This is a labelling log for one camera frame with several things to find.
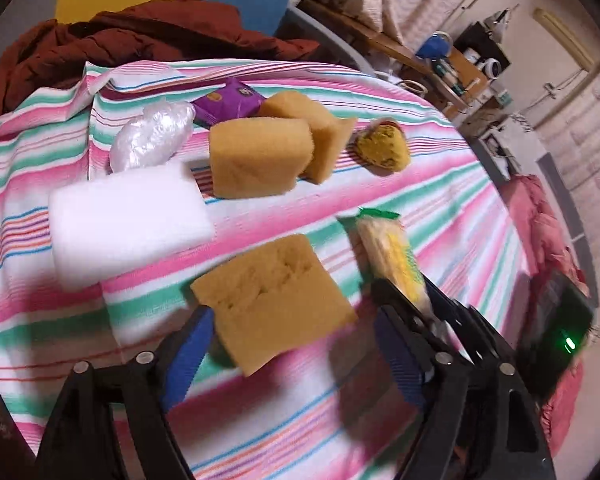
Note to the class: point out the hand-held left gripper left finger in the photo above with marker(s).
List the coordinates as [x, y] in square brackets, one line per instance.
[190, 360]

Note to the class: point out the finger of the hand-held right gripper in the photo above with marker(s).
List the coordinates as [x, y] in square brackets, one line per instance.
[395, 295]
[460, 315]

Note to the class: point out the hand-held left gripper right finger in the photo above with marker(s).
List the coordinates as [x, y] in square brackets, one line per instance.
[397, 360]

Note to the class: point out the yellow green sponge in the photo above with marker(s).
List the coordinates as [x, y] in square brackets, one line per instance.
[390, 255]

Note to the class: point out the tan sponge block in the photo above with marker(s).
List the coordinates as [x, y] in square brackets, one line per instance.
[325, 140]
[270, 300]
[255, 160]

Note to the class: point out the yellow heart-shaped scrubber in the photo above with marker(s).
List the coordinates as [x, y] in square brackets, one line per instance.
[382, 147]

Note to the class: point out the white foam sponge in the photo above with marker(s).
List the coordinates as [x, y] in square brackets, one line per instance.
[125, 220]

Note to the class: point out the clear plastic bag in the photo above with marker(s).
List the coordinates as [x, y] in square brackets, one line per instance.
[150, 132]

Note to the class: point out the purple snack packet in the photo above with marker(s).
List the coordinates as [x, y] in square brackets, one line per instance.
[225, 102]

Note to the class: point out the pink cloth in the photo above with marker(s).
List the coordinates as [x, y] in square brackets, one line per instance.
[535, 220]

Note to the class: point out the striped pink green tablecloth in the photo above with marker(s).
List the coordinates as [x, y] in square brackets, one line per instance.
[430, 200]

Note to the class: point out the white round device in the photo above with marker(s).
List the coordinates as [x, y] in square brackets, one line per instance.
[490, 66]

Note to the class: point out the blue desk lamp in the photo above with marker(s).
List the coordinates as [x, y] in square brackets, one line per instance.
[432, 46]

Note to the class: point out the wooden desk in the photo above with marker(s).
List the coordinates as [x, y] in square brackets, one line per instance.
[380, 40]

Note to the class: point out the brown padded jacket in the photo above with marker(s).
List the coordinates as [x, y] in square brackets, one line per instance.
[130, 35]

